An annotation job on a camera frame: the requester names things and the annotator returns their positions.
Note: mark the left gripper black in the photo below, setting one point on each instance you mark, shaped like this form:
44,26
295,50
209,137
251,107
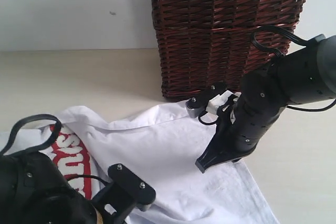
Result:
113,212

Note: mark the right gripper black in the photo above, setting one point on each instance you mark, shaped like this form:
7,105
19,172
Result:
221,148

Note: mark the white t-shirt red print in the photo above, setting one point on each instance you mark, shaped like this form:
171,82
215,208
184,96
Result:
160,145

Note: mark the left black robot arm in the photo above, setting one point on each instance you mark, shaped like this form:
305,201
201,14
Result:
34,191

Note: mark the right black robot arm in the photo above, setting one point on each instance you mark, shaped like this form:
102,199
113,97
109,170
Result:
304,76

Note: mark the dark brown wicker basket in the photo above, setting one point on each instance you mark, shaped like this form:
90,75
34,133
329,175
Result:
206,41

